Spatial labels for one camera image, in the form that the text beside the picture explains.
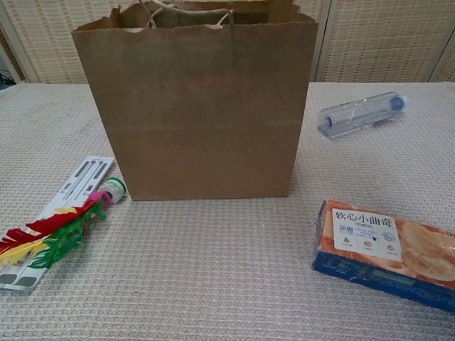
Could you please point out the colourful feather shuttlecock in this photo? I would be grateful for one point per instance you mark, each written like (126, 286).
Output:
(64, 238)

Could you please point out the beige woven tablecloth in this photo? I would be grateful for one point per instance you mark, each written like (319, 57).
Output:
(213, 266)

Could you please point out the woven folding screen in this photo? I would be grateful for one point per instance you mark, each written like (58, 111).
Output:
(373, 42)

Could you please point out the brown paper bag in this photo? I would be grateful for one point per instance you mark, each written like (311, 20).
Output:
(206, 124)

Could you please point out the orange blue cookie box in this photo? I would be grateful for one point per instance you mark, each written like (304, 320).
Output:
(366, 231)

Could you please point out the clear plastic water bottle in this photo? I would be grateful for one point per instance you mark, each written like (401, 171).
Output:
(355, 115)

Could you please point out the white folding laptop stand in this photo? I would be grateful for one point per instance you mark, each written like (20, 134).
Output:
(81, 177)

